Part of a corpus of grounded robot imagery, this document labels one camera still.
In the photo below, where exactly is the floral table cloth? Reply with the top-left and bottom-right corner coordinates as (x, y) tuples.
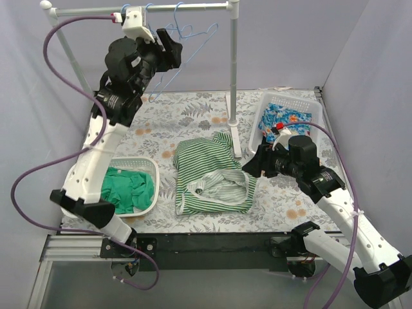
(115, 92), (337, 233)

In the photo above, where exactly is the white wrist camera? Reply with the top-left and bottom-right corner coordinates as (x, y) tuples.
(111, 6), (155, 43)
(272, 123), (292, 151)

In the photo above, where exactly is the green striped tank top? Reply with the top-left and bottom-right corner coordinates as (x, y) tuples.
(173, 132), (259, 215)

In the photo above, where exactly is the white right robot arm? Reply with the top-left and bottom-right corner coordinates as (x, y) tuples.
(243, 136), (411, 308)

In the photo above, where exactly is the white laundry basket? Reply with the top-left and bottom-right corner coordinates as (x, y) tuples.
(248, 91), (323, 154)
(62, 153), (160, 218)

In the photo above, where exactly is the green shirt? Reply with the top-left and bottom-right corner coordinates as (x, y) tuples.
(101, 167), (155, 214)

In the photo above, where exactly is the blue wire hanger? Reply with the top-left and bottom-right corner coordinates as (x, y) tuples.
(120, 4), (131, 15)
(148, 1), (219, 103)
(143, 3), (181, 33)

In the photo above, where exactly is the blue floral garment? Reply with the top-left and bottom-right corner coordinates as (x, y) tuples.
(258, 103), (312, 144)

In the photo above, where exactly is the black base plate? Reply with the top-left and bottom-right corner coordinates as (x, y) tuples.
(100, 232), (318, 277)

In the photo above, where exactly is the white left laundry basket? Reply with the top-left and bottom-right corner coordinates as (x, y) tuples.
(62, 153), (160, 218)

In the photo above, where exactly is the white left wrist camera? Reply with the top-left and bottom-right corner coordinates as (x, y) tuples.
(111, 6), (155, 43)

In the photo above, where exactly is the white clothes rack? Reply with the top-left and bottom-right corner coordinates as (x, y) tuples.
(40, 1), (242, 158)

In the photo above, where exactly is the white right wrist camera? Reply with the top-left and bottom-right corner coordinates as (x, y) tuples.
(272, 123), (292, 151)

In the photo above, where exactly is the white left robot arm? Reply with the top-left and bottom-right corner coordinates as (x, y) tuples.
(50, 28), (183, 258)

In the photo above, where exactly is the white right laundry basket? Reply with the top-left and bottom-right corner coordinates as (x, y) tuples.
(248, 91), (323, 154)

